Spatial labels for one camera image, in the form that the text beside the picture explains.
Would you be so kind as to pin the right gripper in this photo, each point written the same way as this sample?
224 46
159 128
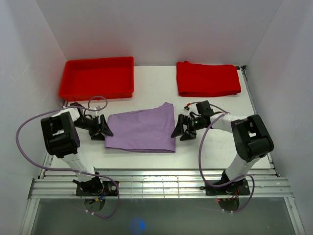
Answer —
179 129

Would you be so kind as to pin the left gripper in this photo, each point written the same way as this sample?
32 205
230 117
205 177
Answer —
102 128

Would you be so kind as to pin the purple trousers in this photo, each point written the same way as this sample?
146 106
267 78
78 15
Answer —
143 131

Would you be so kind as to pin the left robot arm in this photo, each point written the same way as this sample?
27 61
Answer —
62 140

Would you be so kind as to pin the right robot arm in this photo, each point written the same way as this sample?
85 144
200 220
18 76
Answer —
251 139

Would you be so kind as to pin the folded red trousers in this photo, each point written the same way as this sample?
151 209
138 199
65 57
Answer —
198 80

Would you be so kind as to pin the red plastic tray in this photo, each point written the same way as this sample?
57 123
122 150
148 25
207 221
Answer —
112 78

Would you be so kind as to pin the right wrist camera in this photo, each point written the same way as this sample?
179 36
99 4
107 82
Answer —
186 108

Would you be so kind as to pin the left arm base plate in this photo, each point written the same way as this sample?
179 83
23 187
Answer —
108 188

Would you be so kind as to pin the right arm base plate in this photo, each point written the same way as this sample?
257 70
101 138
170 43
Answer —
239 188

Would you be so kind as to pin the aluminium frame rail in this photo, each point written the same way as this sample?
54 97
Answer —
160 184

